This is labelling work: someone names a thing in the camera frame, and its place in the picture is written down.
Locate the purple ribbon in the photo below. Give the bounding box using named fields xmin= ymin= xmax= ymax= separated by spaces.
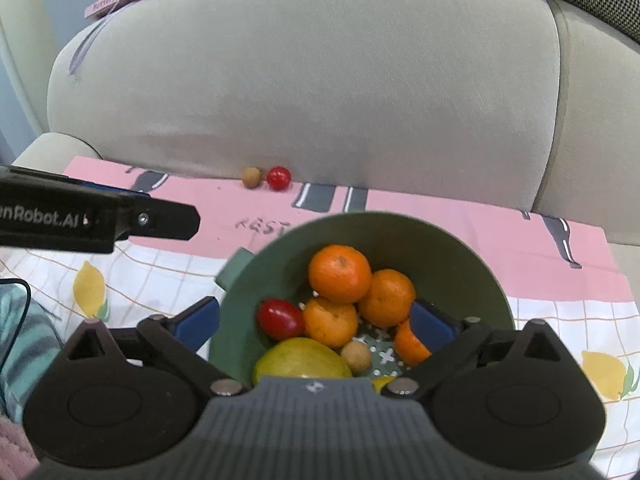
xmin=69 ymin=20 xmax=108 ymax=77

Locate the light fabric sofa back cushion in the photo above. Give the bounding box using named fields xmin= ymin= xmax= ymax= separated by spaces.
xmin=530 ymin=0 xmax=640 ymax=247
xmin=47 ymin=0 xmax=561 ymax=211

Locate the pink and white printed blanket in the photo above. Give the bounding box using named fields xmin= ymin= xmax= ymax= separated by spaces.
xmin=0 ymin=156 xmax=640 ymax=480

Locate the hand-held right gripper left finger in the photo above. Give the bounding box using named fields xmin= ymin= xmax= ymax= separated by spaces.
xmin=65 ymin=296 xmax=242 ymax=397

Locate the yellow-green pear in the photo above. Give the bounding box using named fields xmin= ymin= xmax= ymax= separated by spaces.
xmin=251 ymin=337 xmax=353 ymax=387

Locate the light fabric sofa armrest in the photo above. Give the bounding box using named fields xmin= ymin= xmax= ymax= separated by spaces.
xmin=10 ymin=132 xmax=103 ymax=173

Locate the teal striped cloth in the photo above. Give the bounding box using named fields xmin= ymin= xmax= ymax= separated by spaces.
xmin=0 ymin=284 xmax=67 ymax=423

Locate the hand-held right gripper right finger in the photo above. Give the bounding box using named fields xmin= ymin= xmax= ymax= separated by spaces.
xmin=384 ymin=300 xmax=560 ymax=396

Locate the red cherry tomato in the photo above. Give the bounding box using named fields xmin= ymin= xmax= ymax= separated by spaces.
xmin=266 ymin=166 xmax=292 ymax=191
xmin=256 ymin=298 xmax=306 ymax=341

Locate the pink fluffy cloth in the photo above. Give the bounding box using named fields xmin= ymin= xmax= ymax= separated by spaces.
xmin=0 ymin=416 xmax=40 ymax=480

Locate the green colander bowl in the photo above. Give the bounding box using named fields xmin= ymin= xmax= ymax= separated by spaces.
xmin=207 ymin=211 xmax=516 ymax=392

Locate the black cable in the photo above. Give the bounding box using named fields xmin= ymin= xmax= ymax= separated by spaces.
xmin=0 ymin=278 xmax=32 ymax=378

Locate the orange mandarin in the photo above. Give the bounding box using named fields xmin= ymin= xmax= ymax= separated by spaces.
xmin=394 ymin=317 xmax=432 ymax=367
xmin=357 ymin=268 xmax=417 ymax=329
xmin=302 ymin=296 xmax=360 ymax=350
xmin=307 ymin=244 xmax=373 ymax=304

